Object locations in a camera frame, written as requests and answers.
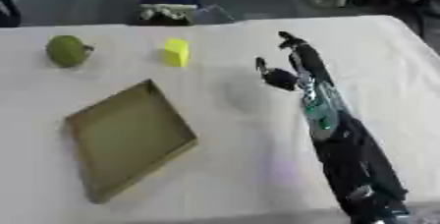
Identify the olive green open box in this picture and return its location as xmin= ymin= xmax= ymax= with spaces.
xmin=63 ymin=78 xmax=199 ymax=205

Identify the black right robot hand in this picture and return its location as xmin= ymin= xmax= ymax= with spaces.
xmin=254 ymin=30 xmax=336 ymax=92

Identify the yellow block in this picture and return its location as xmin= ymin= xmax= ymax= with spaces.
xmin=163 ymin=37 xmax=193 ymax=69

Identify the green toy fruit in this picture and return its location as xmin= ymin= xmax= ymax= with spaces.
xmin=44 ymin=34 xmax=96 ymax=69

